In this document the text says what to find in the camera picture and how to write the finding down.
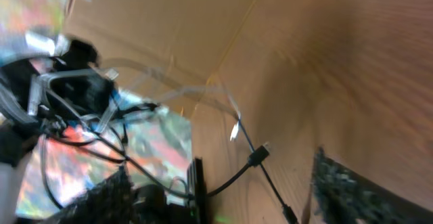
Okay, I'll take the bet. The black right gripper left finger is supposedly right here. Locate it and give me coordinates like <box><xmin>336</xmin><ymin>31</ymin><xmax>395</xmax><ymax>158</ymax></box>
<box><xmin>43</xmin><ymin>166</ymin><xmax>167</xmax><ymax>224</ymax></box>

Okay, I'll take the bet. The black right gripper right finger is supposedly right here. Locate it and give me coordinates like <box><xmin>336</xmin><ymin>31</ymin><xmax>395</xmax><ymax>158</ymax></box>
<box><xmin>311</xmin><ymin>147</ymin><xmax>432</xmax><ymax>224</ymax></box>

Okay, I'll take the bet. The thin black cable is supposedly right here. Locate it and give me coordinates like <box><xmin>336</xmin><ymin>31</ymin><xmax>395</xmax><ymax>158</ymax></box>
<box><xmin>236</xmin><ymin>118</ymin><xmax>300</xmax><ymax>224</ymax></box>

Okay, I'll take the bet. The black usb cable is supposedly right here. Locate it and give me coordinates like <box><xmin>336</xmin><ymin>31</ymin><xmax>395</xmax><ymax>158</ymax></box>
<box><xmin>40</xmin><ymin>102</ymin><xmax>271</xmax><ymax>201</ymax></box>

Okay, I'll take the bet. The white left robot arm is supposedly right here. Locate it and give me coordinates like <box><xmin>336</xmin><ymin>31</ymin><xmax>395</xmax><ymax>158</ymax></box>
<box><xmin>1</xmin><ymin>35</ymin><xmax>116</xmax><ymax>223</ymax></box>

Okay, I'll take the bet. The brown cardboard panel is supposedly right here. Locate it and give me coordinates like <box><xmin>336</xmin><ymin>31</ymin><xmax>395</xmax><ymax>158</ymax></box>
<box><xmin>64</xmin><ymin>0</ymin><xmax>271</xmax><ymax>123</ymax></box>

